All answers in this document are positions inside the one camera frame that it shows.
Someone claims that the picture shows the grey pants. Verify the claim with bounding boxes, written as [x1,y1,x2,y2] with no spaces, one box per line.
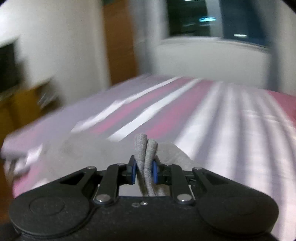
[28,133,195,196]

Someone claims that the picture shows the striped pink purple bedsheet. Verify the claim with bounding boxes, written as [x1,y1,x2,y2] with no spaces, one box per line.
[1,76,295,240]

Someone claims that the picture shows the brown wooden door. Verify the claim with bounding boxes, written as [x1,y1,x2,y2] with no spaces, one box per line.
[103,1,138,85]

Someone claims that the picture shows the black television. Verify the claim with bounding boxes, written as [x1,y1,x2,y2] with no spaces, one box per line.
[0,41,21,93]

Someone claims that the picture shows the left grey curtain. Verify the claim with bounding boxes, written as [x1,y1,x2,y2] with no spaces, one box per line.
[127,1,169,74]

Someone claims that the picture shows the grey curtain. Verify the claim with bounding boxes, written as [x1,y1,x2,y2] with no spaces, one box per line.
[127,1,169,74]
[273,1,295,95]

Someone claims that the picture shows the right grey curtain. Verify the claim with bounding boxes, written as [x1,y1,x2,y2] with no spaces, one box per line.
[273,1,295,95]

